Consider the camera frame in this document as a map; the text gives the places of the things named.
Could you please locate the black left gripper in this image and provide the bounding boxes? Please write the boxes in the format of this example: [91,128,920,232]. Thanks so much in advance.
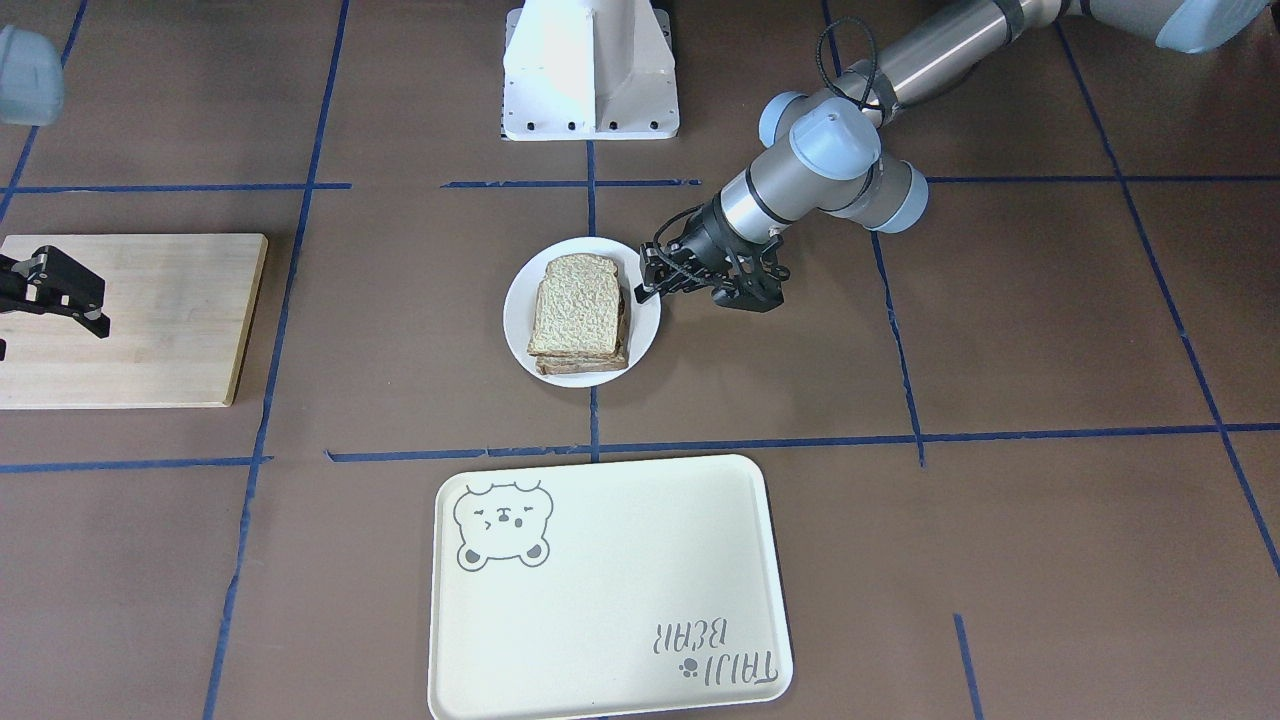
[634,199,788,313]

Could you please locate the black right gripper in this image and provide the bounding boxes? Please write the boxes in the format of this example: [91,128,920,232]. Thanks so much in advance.
[1,245,111,340]

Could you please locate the white round plate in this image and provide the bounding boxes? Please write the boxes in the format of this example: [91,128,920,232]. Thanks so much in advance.
[503,237,662,387]

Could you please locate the bread slice with brown crust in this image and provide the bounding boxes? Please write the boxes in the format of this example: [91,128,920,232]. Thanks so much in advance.
[527,252,621,357]

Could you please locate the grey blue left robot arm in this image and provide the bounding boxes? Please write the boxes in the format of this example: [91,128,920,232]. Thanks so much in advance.
[634,1,1265,313]

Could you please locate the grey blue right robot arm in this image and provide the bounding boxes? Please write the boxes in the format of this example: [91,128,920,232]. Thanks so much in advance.
[1,26,111,340]

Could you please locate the bottom bread slice on plate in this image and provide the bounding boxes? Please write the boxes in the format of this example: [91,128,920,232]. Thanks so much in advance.
[532,292,630,375]

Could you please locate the light wooden cutting board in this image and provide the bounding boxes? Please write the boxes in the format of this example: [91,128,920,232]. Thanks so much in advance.
[1,233,268,410]

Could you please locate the white pillar with base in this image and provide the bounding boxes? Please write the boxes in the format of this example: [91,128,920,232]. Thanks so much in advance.
[500,1,681,142]

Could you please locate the cream bear tray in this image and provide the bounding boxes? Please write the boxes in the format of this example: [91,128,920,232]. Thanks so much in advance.
[428,454,794,719]

